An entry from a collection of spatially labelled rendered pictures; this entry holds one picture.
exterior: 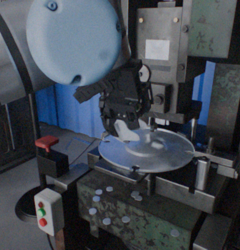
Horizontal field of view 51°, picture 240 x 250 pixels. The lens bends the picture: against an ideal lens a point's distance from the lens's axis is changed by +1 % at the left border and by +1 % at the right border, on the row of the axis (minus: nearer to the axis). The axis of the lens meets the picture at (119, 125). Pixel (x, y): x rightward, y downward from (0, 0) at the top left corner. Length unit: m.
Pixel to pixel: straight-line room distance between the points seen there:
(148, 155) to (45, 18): 0.59
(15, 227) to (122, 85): 1.42
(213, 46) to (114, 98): 0.29
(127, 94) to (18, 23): 0.27
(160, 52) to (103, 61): 0.54
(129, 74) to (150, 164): 0.34
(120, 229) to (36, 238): 0.86
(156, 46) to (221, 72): 0.30
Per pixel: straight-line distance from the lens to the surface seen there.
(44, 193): 0.87
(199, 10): 0.65
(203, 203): 0.77
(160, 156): 0.73
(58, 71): 0.20
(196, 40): 0.65
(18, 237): 1.68
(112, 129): 0.51
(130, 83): 0.42
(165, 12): 0.73
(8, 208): 1.90
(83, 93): 0.51
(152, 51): 0.75
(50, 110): 3.03
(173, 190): 0.78
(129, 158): 0.71
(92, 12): 0.20
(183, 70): 0.68
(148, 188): 0.78
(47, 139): 0.91
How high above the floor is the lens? 1.13
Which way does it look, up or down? 22 degrees down
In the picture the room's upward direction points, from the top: straight up
